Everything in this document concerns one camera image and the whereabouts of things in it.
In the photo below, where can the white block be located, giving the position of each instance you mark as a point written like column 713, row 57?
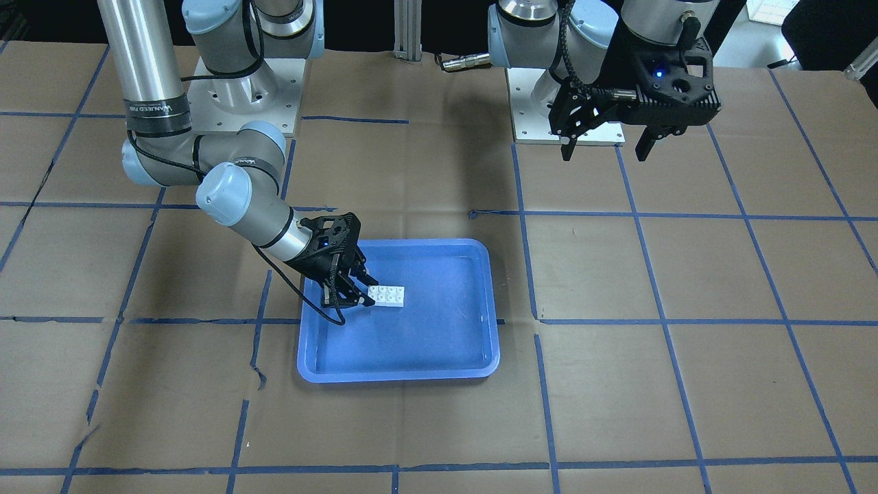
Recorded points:
column 394, row 296
column 378, row 294

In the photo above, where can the blue plastic tray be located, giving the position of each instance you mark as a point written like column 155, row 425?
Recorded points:
column 399, row 310

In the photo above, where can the brown paper table cover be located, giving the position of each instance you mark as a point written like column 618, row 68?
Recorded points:
column 703, row 321

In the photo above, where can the aluminium frame post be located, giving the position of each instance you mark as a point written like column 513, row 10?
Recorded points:
column 407, row 17

